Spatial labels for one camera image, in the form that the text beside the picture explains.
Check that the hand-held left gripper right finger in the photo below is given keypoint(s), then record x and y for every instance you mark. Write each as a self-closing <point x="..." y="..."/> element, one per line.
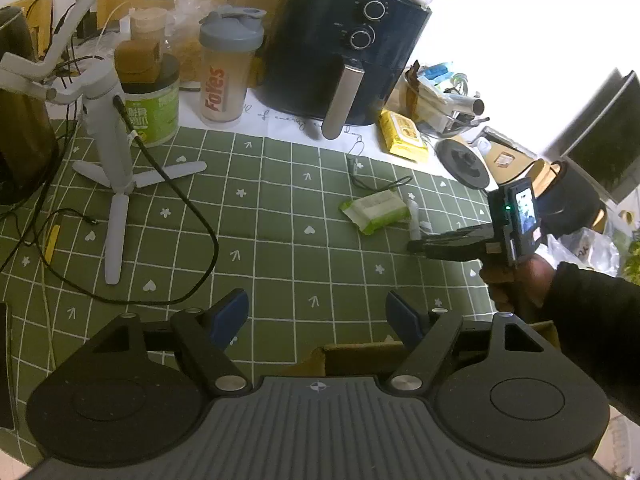
<point x="402" y="318"/>

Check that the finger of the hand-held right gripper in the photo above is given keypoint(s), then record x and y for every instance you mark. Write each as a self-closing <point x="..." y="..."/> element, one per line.
<point x="440" y="250"/>
<point x="465" y="234"/>

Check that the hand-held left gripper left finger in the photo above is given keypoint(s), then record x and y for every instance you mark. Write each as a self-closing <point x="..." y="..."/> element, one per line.
<point x="231" y="313"/>

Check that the clear plastic wrapper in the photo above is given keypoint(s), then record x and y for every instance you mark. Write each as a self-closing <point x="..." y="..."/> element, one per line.
<point x="417" y="220"/>

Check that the green tissue packet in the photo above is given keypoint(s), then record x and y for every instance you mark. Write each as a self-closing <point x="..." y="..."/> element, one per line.
<point x="375" y="210"/>

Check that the person's right forearm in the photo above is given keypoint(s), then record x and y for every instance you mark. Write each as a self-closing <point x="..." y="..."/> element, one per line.
<point x="595" y="320"/>

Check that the person's right hand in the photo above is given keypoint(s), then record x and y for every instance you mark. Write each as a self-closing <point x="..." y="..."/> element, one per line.
<point x="535" y="280"/>

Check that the wooden stand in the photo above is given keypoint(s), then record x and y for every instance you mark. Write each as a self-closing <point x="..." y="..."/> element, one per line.
<point x="542" y="171"/>

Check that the black round lid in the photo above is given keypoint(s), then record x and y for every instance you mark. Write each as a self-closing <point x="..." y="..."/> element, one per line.
<point x="462" y="162"/>

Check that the small labelled cardboard box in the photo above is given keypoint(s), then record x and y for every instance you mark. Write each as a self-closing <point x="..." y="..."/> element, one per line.
<point x="505" y="155"/>

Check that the black round pot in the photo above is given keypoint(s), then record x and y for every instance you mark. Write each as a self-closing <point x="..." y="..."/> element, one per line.
<point x="575" y="200"/>

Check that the crumpled white plastic bag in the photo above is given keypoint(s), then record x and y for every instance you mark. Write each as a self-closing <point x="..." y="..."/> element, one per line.
<point x="590" y="250"/>

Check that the green grid tablecloth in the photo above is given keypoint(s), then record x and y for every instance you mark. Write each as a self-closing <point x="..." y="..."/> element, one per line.
<point x="280" y="240"/>

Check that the yellow packet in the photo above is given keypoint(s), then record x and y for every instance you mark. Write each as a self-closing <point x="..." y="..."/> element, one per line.
<point x="404" y="135"/>

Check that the metal tube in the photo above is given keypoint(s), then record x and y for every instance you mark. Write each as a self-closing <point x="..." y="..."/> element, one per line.
<point x="467" y="106"/>

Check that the dark monitor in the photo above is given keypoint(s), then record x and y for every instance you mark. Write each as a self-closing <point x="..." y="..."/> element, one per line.
<point x="610" y="140"/>

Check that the clear container of clutter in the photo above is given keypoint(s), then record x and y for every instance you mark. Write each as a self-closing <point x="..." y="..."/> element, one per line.
<point x="430" y="100"/>

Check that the blue packet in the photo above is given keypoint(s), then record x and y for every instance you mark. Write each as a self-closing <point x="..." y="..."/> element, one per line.
<point x="436" y="71"/>

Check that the yellow pen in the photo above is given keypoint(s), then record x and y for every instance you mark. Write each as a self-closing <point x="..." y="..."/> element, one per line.
<point x="52" y="242"/>

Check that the white gimbal tripod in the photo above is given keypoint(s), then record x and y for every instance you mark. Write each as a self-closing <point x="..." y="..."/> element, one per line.
<point x="112" y="160"/>

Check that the green-labelled jar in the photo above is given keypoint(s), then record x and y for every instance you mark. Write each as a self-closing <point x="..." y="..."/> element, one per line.
<point x="155" y="115"/>

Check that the grey-lidded shaker bottle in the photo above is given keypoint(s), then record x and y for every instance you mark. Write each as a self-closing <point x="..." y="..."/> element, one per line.
<point x="227" y="85"/>

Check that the black phone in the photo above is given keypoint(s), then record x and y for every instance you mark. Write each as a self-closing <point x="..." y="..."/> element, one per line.
<point x="4" y="365"/>

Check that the dark blue air fryer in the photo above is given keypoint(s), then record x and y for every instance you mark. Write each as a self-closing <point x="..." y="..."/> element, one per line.
<point x="310" y="50"/>

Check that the small brown box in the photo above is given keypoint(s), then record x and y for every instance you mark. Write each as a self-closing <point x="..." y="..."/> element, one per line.
<point x="136" y="60"/>

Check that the dark olive ribbed container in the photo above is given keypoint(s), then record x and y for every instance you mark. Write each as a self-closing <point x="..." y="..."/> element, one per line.
<point x="20" y="130"/>

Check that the clear plastic bag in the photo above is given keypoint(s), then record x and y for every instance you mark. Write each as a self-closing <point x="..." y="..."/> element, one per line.
<point x="186" y="35"/>

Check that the beige-lidded plastic bottle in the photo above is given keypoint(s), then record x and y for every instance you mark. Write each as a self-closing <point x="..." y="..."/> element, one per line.
<point x="147" y="25"/>

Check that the yellowish cardboard box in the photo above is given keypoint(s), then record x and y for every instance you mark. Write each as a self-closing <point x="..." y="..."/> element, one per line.
<point x="30" y="15"/>

